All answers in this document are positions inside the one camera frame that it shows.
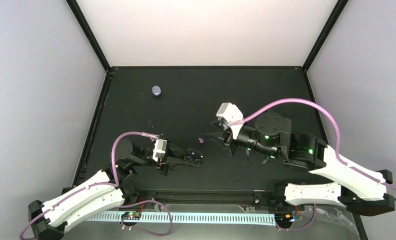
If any lavender earbud charging case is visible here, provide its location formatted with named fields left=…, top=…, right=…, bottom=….
left=151, top=85, right=162, bottom=97

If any black earbud charging case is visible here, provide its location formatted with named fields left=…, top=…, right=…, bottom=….
left=183, top=148, right=204, bottom=165

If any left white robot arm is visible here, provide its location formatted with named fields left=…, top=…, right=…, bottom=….
left=28, top=139, right=204, bottom=240

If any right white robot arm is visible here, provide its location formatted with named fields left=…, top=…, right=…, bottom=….
left=207, top=111, right=396, bottom=217

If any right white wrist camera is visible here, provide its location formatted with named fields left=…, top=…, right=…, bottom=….
left=216, top=102, right=244, bottom=140

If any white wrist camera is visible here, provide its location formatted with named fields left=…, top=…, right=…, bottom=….
left=216, top=102, right=244, bottom=140
left=152, top=139, right=168, bottom=162

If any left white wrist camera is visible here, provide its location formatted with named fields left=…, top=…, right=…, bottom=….
left=152, top=139, right=168, bottom=162

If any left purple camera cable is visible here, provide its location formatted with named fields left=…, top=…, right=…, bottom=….
left=19, top=131, right=160, bottom=240

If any purple camera cable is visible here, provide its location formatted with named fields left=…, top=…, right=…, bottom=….
left=19, top=131, right=160, bottom=240
left=231, top=97, right=396, bottom=202

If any black aluminium front rail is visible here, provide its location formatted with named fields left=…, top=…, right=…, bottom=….
left=125, top=188, right=354, bottom=206

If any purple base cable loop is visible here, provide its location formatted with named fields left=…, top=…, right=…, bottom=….
left=120, top=200, right=174, bottom=237

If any white slotted cable duct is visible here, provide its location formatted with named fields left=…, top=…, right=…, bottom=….
left=88, top=211, right=276, bottom=226

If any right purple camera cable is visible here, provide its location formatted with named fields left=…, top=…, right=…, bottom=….
left=231, top=97, right=396, bottom=202

